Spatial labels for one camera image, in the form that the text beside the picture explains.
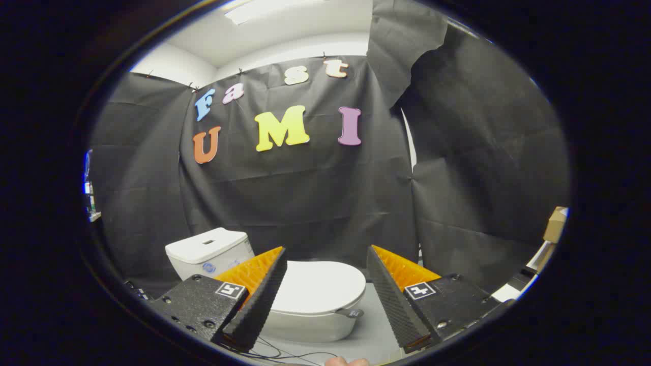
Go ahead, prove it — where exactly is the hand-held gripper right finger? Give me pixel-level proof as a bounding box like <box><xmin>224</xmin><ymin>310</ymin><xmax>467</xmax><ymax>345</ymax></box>
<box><xmin>366</xmin><ymin>245</ymin><xmax>515</xmax><ymax>355</ymax></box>

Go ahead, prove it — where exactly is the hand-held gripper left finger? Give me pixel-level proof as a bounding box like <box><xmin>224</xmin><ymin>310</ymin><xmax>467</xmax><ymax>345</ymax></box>
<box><xmin>147</xmin><ymin>246</ymin><xmax>288</xmax><ymax>351</ymax></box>

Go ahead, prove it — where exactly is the white toilet lid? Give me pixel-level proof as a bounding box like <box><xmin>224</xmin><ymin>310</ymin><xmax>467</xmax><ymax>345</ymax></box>
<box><xmin>272</xmin><ymin>261</ymin><xmax>367</xmax><ymax>319</ymax></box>

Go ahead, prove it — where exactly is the white toilet bowl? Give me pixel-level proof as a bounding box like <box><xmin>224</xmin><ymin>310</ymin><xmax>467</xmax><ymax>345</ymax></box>
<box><xmin>259</xmin><ymin>297</ymin><xmax>364</xmax><ymax>343</ymax></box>

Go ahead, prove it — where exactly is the white toilet tank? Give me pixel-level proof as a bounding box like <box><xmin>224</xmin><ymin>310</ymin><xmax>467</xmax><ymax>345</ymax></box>
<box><xmin>165</xmin><ymin>227</ymin><xmax>255</xmax><ymax>281</ymax></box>

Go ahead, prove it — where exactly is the black backdrop cloth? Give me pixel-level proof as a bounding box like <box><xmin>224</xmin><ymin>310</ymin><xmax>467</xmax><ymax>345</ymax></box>
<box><xmin>89</xmin><ymin>0</ymin><xmax>570</xmax><ymax>300</ymax></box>

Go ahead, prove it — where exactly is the brown cardboard box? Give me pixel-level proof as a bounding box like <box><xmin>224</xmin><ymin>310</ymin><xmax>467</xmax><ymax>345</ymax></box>
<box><xmin>543</xmin><ymin>206</ymin><xmax>569</xmax><ymax>243</ymax></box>

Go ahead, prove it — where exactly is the thin black cable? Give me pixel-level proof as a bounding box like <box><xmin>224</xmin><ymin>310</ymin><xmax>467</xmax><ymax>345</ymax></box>
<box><xmin>224</xmin><ymin>335</ymin><xmax>339</xmax><ymax>364</ymax></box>

